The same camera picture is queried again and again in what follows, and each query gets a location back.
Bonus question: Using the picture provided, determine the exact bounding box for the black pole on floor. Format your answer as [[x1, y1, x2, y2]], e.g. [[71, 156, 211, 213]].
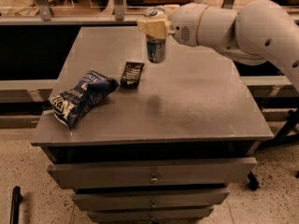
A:
[[9, 186, 22, 224]]

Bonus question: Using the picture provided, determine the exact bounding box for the grey drawer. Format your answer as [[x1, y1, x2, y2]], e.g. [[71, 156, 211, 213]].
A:
[[87, 206, 214, 223], [48, 158, 256, 189], [73, 188, 229, 211]]

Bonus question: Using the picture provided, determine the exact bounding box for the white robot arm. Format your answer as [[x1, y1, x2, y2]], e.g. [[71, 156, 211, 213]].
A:
[[137, 0, 299, 91]]

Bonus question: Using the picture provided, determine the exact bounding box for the grey metal railing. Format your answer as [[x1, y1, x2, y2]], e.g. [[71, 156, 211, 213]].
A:
[[0, 0, 299, 26]]

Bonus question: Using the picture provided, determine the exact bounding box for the grey middle drawer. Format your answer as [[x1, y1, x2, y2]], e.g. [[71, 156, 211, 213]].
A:
[[73, 188, 229, 211]]

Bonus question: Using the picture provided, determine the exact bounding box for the dark brown candy bar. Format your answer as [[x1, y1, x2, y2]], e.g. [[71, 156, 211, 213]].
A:
[[121, 62, 144, 90]]

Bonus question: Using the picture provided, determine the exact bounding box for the grey bottom drawer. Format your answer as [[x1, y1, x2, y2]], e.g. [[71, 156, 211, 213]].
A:
[[87, 206, 214, 223]]

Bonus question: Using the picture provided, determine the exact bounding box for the silver blue redbull can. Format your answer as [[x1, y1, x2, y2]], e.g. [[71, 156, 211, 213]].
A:
[[145, 7, 166, 63]]

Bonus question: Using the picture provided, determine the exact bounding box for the grey drawer cabinet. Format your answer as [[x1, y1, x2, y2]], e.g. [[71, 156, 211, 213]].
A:
[[30, 24, 275, 224]]

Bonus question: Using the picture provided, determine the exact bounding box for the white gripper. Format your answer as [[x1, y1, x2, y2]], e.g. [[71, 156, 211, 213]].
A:
[[136, 3, 208, 47]]

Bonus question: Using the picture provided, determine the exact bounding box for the black caster wheel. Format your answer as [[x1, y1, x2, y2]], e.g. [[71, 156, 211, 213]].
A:
[[248, 172, 260, 190]]

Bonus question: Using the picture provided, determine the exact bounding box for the blue chip bag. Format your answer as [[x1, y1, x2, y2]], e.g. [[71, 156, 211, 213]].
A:
[[49, 70, 120, 130]]

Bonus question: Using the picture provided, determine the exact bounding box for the grey top drawer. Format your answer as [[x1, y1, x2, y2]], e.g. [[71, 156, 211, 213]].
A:
[[48, 158, 256, 189]]

